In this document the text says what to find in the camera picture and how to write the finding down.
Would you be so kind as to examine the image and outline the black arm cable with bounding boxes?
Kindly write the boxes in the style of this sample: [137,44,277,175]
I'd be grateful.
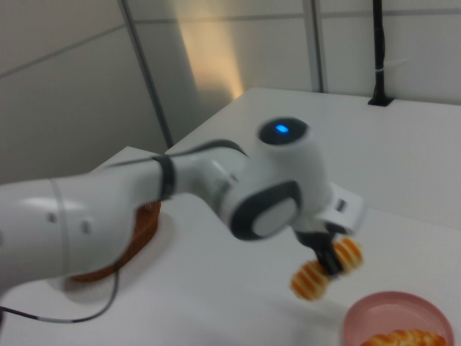
[0,154,163,324]

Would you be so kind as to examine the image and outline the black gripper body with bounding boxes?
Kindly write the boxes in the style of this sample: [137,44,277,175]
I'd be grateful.
[295,223,339,253]

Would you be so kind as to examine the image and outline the striped bread roll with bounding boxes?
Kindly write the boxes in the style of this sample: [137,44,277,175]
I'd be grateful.
[290,236,363,302]

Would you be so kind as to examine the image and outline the braided bread loaf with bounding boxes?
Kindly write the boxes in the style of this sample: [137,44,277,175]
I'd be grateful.
[359,328,447,346]

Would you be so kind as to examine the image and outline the black cable strap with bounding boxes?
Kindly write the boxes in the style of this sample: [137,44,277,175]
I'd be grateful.
[153,154,177,199]

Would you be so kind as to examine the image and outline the brown woven basket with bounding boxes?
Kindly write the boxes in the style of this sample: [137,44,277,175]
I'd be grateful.
[70,200,162,283]

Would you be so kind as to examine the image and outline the pink plate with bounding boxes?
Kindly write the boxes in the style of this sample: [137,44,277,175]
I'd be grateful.
[341,290,455,346]

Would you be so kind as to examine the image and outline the black pole with base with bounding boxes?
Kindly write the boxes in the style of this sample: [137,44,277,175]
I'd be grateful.
[367,0,394,107]

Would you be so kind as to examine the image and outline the grey partition post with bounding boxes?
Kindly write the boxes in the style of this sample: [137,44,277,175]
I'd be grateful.
[117,0,174,148]
[309,0,324,93]

